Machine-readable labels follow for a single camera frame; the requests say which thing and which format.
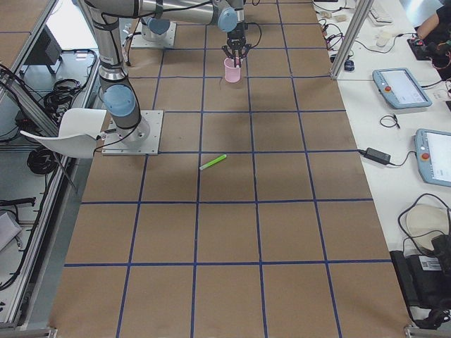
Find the black power brick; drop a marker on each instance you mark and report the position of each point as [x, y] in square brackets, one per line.
[375, 155]

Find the lower teach pendant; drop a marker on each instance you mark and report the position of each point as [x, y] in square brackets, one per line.
[433, 156]

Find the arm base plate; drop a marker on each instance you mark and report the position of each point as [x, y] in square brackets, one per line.
[138, 42]
[143, 140]

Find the white chair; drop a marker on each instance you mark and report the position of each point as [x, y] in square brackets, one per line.
[77, 135]

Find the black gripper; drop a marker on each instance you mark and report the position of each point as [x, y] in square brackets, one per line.
[235, 36]

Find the upper teach pendant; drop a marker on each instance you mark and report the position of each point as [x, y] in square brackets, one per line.
[400, 89]

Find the aluminium frame post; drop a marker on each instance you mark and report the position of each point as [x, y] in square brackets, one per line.
[360, 14]

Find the green pen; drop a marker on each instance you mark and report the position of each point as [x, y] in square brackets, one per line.
[213, 162]

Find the pink mesh cup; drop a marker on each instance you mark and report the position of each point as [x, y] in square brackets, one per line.
[232, 73]

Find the teach pendant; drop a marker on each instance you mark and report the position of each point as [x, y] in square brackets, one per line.
[400, 89]
[433, 156]

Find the small blue device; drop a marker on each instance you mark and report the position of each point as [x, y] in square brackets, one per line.
[349, 66]

